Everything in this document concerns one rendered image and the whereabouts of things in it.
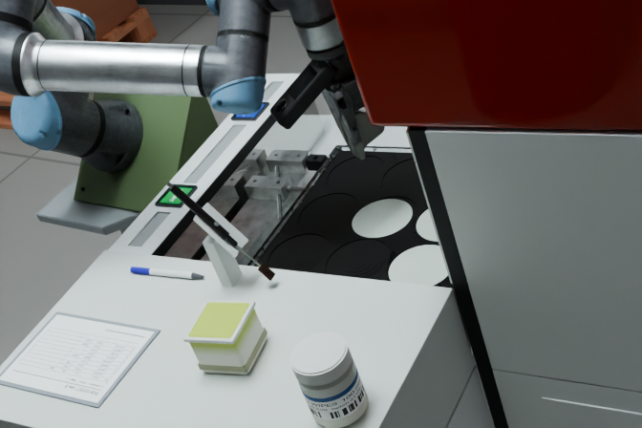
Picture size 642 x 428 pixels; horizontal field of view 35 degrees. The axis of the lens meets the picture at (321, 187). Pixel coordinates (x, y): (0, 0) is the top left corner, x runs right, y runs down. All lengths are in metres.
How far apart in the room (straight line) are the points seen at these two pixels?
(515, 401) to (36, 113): 1.02
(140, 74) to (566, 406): 0.75
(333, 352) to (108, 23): 3.82
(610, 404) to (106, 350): 0.70
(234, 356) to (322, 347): 0.17
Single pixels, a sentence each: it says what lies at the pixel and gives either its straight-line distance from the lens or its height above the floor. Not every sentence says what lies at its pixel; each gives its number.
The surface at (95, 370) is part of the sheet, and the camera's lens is 1.47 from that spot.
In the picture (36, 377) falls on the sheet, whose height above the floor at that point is 0.97.
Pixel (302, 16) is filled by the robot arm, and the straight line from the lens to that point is 1.44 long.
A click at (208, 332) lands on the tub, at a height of 1.03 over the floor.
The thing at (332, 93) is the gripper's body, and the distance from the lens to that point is 1.50.
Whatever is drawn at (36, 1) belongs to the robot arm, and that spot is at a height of 1.35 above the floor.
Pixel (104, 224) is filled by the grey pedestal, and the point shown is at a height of 0.82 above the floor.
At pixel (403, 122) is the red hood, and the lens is 1.20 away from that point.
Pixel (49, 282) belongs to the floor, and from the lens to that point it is 3.58.
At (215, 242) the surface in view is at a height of 1.05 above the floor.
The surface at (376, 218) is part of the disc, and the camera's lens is 1.63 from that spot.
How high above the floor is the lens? 1.84
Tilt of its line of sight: 33 degrees down
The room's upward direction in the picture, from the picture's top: 20 degrees counter-clockwise
